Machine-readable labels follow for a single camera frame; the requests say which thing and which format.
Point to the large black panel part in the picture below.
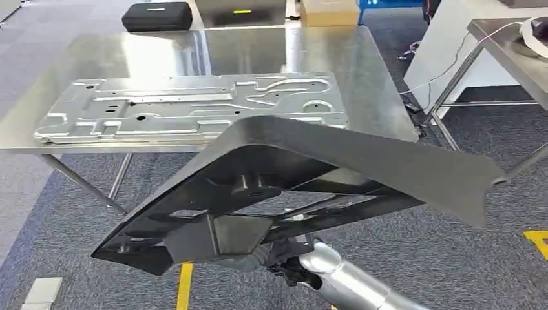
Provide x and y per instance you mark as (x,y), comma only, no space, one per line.
(385,162)

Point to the stamped silver metal plate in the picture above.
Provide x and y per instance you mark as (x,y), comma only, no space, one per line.
(171,107)
(128,141)

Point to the small steel table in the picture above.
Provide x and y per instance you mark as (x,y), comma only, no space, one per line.
(513,64)

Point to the long yellow floor tape strip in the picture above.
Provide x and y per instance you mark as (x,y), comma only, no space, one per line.
(185,286)

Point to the white round object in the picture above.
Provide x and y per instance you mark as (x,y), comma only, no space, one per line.
(528,45)

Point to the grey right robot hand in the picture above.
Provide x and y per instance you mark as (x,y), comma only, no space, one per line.
(222,239)

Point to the pale grey floor plate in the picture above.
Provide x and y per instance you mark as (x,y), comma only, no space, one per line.
(36,306)
(45,290)

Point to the steel box with green light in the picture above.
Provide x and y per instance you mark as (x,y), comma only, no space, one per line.
(239,13)

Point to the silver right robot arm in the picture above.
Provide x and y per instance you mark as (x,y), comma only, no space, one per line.
(355,282)

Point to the black hard case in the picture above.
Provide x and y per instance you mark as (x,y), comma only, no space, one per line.
(156,16)

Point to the white slanted board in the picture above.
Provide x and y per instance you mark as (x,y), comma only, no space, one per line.
(441,34)

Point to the cardboard box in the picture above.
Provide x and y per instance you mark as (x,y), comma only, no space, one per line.
(329,15)

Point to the large steel table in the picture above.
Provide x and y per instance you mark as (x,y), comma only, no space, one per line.
(342,64)

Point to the blue frame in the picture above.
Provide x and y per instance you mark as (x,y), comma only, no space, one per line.
(385,3)

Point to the black floor power strip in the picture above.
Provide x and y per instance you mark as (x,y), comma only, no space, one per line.
(413,115)

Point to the black rounded object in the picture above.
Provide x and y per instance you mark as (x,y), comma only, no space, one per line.
(540,28)

